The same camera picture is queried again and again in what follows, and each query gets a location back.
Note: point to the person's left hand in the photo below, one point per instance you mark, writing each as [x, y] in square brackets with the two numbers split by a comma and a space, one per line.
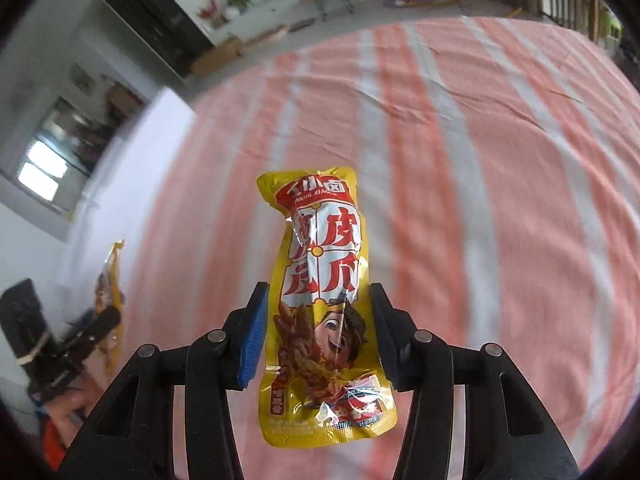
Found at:
[70, 392]

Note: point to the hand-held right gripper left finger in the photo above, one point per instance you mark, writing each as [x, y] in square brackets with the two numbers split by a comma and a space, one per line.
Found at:
[252, 340]

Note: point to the balcony window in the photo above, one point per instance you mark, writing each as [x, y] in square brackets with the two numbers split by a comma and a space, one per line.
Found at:
[45, 170]

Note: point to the orange striped tablecloth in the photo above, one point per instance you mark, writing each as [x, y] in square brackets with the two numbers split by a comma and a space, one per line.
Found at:
[475, 185]

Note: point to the black glass cabinet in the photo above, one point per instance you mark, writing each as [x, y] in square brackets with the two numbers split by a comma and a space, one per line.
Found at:
[155, 15]

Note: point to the yellow clear snack packet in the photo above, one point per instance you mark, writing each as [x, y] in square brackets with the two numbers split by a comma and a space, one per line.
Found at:
[112, 280]

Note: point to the red flowers in vase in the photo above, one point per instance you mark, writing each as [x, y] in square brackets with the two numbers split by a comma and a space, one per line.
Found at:
[212, 12]

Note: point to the light green basket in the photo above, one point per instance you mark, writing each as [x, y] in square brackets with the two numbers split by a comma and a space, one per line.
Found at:
[607, 25]

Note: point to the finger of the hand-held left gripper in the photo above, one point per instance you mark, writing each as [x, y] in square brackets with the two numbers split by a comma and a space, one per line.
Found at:
[100, 322]

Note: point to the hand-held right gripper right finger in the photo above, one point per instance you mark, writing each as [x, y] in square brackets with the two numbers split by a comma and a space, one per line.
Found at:
[382, 340]

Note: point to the orange clothing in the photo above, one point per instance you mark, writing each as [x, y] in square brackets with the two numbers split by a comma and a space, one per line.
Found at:
[54, 442]

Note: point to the yellow red-label snack packet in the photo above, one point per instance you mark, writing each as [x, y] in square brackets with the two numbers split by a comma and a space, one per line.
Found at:
[325, 260]

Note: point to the white television cabinet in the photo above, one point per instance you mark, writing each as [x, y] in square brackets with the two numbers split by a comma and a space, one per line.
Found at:
[272, 10]

